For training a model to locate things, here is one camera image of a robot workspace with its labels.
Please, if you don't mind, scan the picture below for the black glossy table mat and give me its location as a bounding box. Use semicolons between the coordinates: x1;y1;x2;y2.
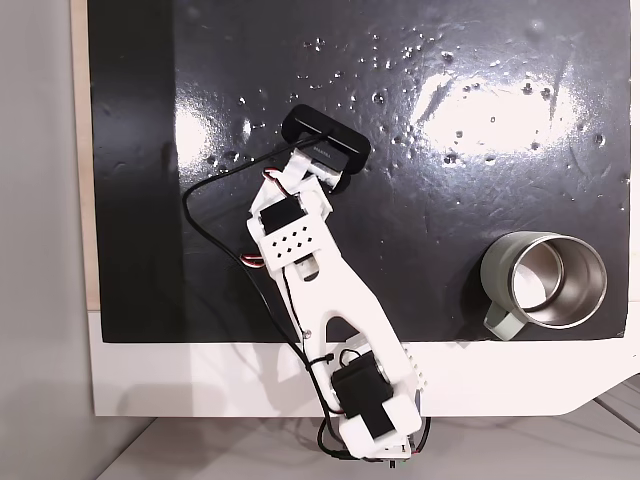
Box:
87;0;630;345

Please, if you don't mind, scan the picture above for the light wooden board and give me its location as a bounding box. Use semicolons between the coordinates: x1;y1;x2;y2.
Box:
69;0;97;312

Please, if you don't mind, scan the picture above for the green steel mug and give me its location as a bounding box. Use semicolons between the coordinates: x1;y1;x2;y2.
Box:
479;231;609;342

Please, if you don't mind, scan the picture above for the black oval camera box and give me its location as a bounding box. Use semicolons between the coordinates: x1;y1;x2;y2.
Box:
280;103;372;176

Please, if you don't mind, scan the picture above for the black camera cable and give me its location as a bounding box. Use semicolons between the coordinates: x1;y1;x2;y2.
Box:
181;142;351;454

